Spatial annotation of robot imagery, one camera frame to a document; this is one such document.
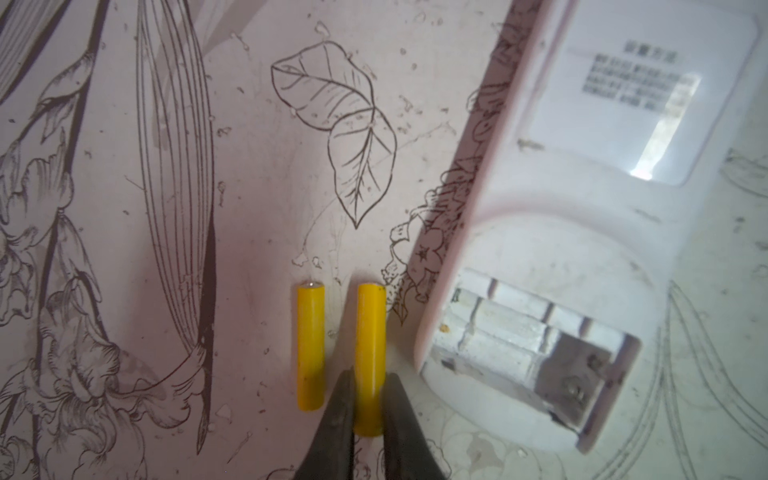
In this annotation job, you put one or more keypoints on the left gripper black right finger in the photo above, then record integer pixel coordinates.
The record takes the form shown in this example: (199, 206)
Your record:
(406, 451)

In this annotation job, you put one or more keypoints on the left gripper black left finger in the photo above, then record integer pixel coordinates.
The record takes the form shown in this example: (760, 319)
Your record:
(331, 453)

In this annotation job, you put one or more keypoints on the yellow battery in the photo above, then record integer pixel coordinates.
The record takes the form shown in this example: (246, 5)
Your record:
(310, 346)
(370, 359)

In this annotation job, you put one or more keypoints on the white remote control green buttons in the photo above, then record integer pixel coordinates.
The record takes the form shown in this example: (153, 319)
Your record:
(618, 119)

